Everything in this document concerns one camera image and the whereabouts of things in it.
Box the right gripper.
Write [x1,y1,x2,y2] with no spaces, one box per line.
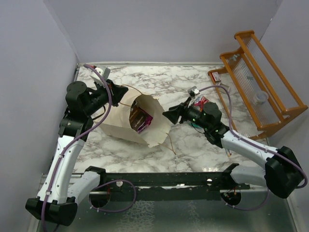
[164,96,211,131]

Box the beige paper bag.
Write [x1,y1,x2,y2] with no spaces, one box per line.
[99,85,172,147]

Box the orange pink snack packet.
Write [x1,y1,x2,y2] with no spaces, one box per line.
[192,95,209,109]

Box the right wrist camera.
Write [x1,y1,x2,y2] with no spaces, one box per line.
[187,86,200,100]

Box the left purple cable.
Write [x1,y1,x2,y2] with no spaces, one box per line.
[40,63,113,228]

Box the wooden rack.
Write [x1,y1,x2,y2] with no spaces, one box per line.
[208,30,308,140]

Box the clear plastic cup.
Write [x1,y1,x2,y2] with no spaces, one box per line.
[254,91,268,104]

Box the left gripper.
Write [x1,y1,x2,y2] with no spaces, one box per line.
[84,78,128,116]

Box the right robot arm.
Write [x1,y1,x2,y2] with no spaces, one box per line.
[163,102,308,199]

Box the small red card box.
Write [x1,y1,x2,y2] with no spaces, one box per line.
[211,72,221,83]

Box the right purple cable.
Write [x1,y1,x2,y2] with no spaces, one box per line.
[197,85,309,211]

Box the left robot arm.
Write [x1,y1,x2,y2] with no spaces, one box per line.
[25,80,128,226]

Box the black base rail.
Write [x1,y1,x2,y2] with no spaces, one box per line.
[88,164,250,206]

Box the purple cable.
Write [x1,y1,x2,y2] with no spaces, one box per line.
[40,63,113,228]
[197,85,309,211]

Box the dark brown chocolate packet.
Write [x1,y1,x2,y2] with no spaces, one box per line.
[129,101,153,134]

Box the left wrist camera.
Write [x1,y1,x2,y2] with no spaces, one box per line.
[90,67,111,86]

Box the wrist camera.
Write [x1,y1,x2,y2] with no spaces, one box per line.
[90,67,111,86]
[187,86,200,100]

